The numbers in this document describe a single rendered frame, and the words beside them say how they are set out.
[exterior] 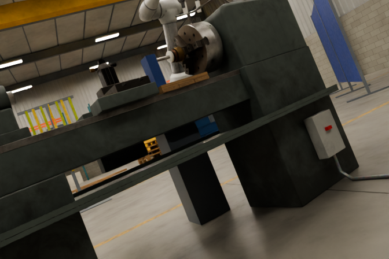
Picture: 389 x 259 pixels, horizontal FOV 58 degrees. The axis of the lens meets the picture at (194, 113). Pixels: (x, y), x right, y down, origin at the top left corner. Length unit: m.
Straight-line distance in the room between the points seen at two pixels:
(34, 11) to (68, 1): 1.13
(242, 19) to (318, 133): 0.81
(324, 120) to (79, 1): 11.59
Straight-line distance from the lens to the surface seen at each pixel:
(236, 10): 2.16
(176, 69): 2.64
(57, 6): 13.04
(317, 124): 2.18
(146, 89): 1.66
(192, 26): 2.07
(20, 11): 13.01
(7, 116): 1.66
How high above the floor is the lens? 0.65
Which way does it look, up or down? 2 degrees up
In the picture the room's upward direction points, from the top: 22 degrees counter-clockwise
